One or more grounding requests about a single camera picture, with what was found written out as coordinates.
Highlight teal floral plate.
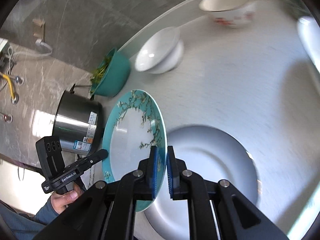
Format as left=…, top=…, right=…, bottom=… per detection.
left=101, top=89, right=168, bottom=213

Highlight white bowl red flowers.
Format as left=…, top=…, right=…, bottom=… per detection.
left=199, top=0, right=256, bottom=28

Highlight white bowl blue rim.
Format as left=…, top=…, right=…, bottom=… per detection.
left=297, top=16, right=319, bottom=72

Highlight person's left forearm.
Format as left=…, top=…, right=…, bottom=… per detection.
left=1, top=199, right=59, bottom=239

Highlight person's left hand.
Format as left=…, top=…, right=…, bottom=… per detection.
left=50, top=184, right=82, bottom=214

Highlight large white plate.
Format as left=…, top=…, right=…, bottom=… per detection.
left=145, top=125, right=259, bottom=239

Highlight stainless steel pot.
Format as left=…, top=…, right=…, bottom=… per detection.
left=52, top=86, right=104, bottom=155

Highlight teal basin with greens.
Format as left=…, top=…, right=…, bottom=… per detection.
left=90, top=48, right=131, bottom=97

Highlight yellow gas hose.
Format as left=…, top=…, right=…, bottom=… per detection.
left=0, top=73, right=16, bottom=100

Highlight white power plug cable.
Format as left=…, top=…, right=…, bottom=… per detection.
left=7, top=38, right=53, bottom=63

